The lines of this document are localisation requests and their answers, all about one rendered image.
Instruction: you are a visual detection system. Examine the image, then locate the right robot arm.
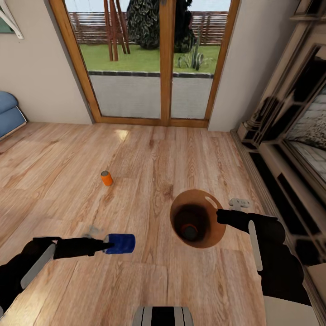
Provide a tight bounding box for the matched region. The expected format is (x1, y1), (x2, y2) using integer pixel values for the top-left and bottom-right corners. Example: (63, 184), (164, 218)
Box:
(216, 198), (319, 326)

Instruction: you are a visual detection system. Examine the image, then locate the can of soda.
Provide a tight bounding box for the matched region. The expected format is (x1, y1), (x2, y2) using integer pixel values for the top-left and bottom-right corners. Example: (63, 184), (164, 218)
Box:
(180, 223), (197, 242)
(101, 171), (113, 186)
(102, 234), (136, 254)

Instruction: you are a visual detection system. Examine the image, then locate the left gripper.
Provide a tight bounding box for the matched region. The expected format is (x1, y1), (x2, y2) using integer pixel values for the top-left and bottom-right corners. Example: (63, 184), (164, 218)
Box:
(67, 238), (115, 258)

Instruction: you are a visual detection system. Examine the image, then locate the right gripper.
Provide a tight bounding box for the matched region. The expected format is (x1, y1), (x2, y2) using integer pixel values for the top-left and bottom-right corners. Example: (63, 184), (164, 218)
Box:
(216, 209), (243, 230)

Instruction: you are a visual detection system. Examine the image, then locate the trash can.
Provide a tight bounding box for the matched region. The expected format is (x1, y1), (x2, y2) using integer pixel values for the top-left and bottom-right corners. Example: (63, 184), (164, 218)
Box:
(169, 189), (226, 249)

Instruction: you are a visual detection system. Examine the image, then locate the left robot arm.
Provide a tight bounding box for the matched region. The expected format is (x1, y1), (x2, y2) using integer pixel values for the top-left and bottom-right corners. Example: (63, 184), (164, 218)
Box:
(0, 225), (115, 318)

